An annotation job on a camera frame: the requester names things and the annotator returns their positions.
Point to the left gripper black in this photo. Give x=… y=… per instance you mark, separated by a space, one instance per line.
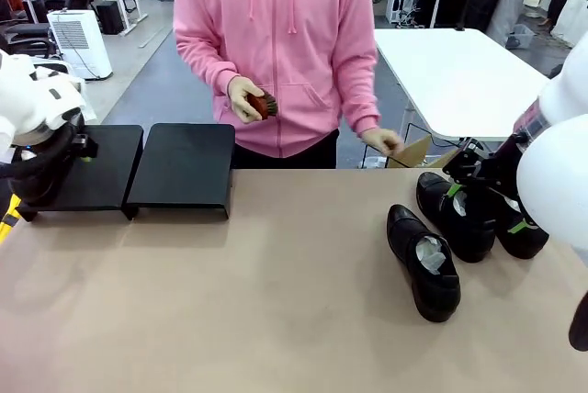
x=18 y=154

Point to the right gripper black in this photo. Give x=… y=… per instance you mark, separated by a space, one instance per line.
x=500 y=172

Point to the black leather buckle shoe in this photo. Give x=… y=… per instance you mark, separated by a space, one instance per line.
x=528 y=246
x=436 y=292
x=468 y=241

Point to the wooden shoe brush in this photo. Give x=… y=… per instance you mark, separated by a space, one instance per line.
x=266 y=106

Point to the person's right forearm pink sleeve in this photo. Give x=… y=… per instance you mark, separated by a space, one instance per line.
x=202 y=67

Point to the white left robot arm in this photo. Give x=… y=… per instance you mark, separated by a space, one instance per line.
x=27 y=99

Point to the person's left forearm pink sleeve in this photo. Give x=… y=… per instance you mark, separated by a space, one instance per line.
x=363 y=104

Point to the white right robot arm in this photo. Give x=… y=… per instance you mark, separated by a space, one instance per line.
x=556 y=182

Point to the black metal shoe stand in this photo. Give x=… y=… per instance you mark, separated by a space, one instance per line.
x=184 y=163
x=115 y=168

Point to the person's left hand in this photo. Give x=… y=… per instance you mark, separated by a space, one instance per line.
x=383 y=140

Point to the person's right hand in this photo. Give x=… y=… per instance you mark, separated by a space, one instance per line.
x=241 y=99

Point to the brown cardboard box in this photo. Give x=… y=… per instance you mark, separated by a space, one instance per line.
x=413 y=152

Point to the large white table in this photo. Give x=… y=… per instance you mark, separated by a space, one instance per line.
x=459 y=81

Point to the white air purifier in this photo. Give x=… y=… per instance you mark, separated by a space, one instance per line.
x=87 y=53

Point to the grey plastic bin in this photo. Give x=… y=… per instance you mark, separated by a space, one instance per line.
x=521 y=37

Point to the black computer tower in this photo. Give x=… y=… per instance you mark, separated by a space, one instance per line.
x=110 y=19

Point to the person's black trousers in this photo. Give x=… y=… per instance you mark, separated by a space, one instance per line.
x=312 y=154

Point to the white computer case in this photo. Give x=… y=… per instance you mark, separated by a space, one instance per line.
x=399 y=5

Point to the person's torso pink hoodie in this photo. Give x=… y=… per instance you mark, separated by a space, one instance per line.
x=285 y=44

